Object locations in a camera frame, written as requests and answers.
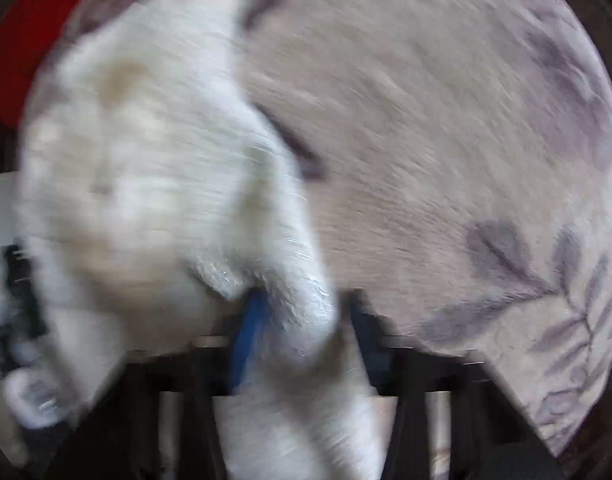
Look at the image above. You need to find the white fluffy garment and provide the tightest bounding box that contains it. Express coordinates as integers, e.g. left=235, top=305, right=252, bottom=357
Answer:
left=18, top=0, right=383, bottom=479

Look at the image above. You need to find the floral rose blanket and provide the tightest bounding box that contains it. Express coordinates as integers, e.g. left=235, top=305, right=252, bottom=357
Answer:
left=30, top=0, right=612, bottom=456

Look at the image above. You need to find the red pillow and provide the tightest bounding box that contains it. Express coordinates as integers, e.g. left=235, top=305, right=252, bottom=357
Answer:
left=0, top=0, right=79, bottom=128

